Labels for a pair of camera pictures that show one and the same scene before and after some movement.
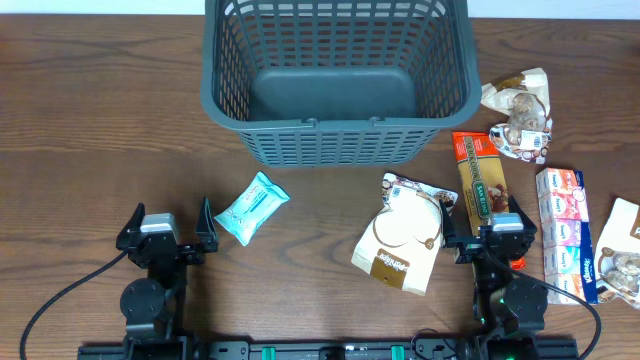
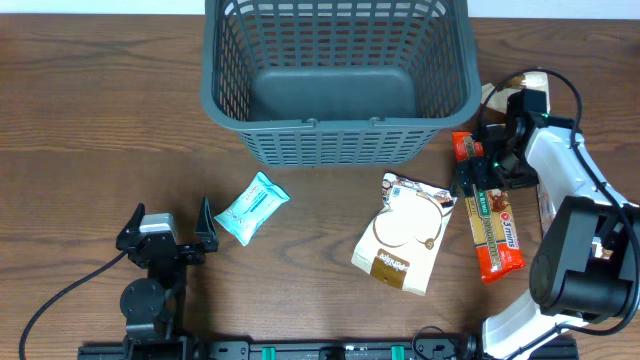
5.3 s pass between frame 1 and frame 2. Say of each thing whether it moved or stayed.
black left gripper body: stayed
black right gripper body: moved
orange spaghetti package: stayed
